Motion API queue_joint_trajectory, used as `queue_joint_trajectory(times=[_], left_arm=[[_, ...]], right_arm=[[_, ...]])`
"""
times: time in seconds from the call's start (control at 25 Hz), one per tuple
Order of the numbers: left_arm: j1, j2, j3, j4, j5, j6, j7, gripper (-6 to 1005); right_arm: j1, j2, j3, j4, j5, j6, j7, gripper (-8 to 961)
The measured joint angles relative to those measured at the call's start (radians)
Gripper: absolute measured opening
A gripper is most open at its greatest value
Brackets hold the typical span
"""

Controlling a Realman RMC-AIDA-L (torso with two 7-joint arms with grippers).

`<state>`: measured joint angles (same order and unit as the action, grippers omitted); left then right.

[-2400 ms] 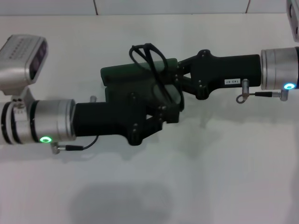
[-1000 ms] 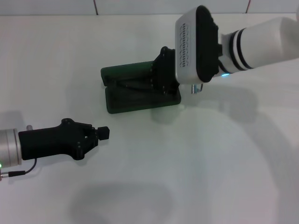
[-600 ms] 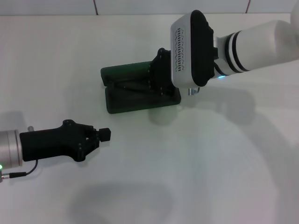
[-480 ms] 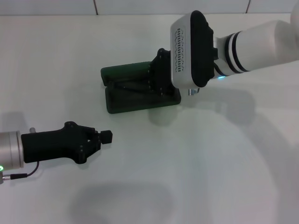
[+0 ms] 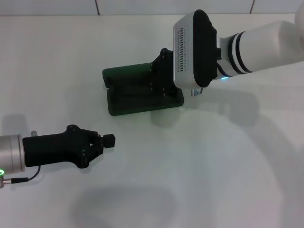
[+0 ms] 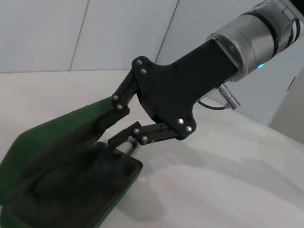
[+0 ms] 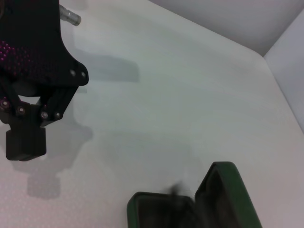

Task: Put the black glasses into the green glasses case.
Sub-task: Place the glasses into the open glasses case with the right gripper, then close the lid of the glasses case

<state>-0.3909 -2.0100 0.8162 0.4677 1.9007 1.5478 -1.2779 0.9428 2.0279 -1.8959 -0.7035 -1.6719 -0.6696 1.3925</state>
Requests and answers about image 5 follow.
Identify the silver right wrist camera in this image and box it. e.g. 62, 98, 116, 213
172, 9, 223, 89

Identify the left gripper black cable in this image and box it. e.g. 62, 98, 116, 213
0, 165, 41, 189

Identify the green glasses case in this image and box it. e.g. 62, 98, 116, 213
102, 62, 185, 117

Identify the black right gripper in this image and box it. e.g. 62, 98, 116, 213
150, 48, 183, 101

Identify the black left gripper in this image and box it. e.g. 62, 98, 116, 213
22, 124, 116, 170

